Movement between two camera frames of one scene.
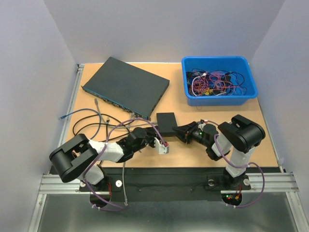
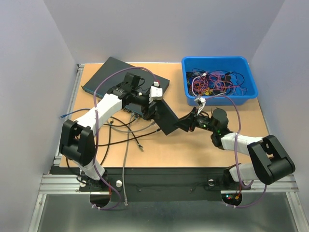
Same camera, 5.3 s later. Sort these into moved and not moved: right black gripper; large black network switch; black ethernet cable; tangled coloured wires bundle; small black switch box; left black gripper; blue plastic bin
Moved: left black gripper; black ethernet cable; right black gripper; small black switch box
Not moved: blue plastic bin; tangled coloured wires bundle; large black network switch
